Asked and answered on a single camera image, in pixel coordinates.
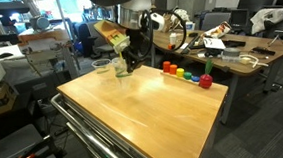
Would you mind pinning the snack chips bag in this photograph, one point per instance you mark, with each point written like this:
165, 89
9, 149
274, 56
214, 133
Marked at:
216, 30

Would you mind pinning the blue cylinder peg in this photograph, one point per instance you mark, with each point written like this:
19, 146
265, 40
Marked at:
195, 78

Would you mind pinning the grey white jacket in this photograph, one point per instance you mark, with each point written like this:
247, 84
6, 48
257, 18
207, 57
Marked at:
271, 18

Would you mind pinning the black rectangular pad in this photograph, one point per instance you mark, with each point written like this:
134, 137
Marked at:
236, 43

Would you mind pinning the orange cylinder peg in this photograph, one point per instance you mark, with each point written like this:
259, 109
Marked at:
173, 69

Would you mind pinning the red cylinder peg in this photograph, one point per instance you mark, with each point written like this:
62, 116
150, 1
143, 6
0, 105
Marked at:
166, 66

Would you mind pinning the wooden office desk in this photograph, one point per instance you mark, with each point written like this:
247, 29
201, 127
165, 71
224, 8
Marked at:
279, 46

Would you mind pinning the grey round device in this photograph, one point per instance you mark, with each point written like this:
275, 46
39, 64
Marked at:
40, 22

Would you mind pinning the orange tape measure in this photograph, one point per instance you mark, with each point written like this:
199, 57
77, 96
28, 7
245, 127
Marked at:
171, 47

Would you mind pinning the green cylinder peg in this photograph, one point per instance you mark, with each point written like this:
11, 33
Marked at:
187, 75

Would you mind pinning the white paper sheet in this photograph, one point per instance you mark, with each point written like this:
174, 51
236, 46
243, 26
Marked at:
214, 43

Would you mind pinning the black overhead shelf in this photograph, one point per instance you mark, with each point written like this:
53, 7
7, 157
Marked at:
3, 7

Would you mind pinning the red radish toy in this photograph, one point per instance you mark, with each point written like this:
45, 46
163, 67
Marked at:
205, 81

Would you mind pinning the grey round container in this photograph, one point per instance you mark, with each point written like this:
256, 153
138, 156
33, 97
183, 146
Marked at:
232, 54

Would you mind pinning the black flat bar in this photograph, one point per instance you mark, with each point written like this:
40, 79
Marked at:
191, 44

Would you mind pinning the clear plastic cup green logo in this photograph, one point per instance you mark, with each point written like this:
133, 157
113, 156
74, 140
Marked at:
120, 64
119, 71
101, 65
120, 67

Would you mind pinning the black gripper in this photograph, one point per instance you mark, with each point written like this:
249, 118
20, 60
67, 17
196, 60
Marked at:
135, 41

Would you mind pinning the grey office chair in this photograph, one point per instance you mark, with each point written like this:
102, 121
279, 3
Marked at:
214, 20

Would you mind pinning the black small device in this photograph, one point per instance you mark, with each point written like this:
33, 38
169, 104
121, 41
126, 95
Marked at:
263, 50

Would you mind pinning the blue office chair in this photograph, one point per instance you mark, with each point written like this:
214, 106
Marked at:
90, 39

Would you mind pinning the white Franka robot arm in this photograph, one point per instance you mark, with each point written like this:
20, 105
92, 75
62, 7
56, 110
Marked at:
126, 0

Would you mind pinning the yellow cylinder peg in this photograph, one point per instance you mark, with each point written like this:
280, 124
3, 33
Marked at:
180, 72

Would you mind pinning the colourful toy blocks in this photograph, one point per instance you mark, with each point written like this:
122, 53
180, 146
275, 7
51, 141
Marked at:
181, 78

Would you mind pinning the small white bottle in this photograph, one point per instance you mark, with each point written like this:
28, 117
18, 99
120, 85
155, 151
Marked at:
173, 38

